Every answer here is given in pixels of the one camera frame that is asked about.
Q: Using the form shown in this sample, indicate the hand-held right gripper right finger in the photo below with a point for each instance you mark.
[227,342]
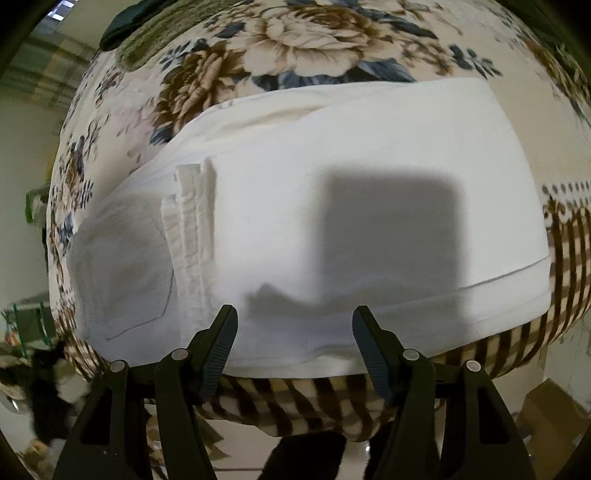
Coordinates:
[373,357]

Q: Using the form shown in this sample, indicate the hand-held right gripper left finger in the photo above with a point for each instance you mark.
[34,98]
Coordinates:
[220,355]

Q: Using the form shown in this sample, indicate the white pants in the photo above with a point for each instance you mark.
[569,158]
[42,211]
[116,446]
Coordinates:
[369,184]

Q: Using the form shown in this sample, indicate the person's dark trouser legs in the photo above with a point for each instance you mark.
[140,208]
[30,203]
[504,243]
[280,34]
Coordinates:
[314,454]

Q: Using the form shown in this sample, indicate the black and white clutter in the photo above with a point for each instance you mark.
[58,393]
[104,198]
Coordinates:
[44,397]

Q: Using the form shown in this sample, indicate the cardboard box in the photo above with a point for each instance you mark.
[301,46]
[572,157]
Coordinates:
[551,417]

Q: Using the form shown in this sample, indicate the floral printed blanket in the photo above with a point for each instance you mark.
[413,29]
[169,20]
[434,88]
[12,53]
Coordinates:
[323,50]

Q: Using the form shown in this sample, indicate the dark cloth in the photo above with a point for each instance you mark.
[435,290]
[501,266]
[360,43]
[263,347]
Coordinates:
[122,23]

